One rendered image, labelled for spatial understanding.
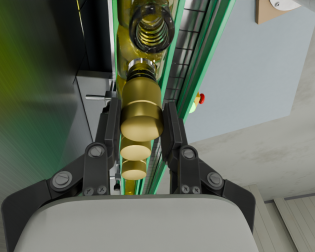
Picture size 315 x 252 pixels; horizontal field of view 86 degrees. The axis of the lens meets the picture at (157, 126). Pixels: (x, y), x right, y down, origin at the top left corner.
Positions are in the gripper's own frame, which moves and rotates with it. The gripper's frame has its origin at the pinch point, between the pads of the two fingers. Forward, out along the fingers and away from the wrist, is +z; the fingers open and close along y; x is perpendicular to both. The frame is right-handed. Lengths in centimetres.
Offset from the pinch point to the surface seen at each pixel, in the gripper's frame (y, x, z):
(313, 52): 164, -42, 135
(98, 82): -9.6, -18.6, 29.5
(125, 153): -1.3, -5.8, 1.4
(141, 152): 0.5, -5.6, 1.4
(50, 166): -11.9, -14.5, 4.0
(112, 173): -9, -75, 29
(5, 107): -12.1, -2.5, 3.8
